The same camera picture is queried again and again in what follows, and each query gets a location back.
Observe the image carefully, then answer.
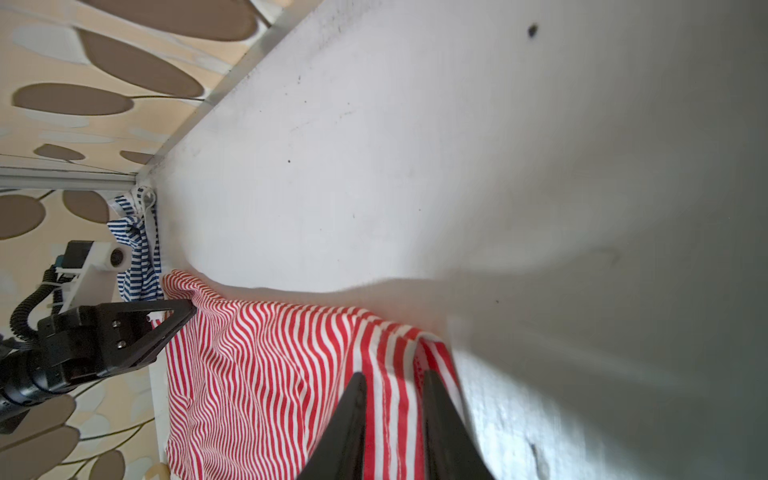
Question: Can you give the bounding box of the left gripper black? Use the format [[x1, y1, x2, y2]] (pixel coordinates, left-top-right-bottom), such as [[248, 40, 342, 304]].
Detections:
[[37, 299, 197, 384]]

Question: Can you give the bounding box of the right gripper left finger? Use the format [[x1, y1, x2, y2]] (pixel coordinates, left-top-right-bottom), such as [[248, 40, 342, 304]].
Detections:
[[298, 372, 367, 480]]

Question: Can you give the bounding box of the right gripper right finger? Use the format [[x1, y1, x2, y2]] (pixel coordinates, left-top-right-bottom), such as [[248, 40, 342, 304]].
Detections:
[[422, 370, 493, 480]]

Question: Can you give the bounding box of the blue white striped tank top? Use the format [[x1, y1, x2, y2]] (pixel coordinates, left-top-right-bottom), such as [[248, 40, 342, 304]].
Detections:
[[107, 185, 164, 302]]

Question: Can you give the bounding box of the red white striped tank top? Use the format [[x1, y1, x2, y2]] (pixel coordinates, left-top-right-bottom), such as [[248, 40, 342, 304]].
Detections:
[[162, 270, 462, 479]]

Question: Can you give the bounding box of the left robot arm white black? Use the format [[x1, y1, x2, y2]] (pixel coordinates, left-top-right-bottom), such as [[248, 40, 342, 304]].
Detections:
[[1, 266, 197, 435]]

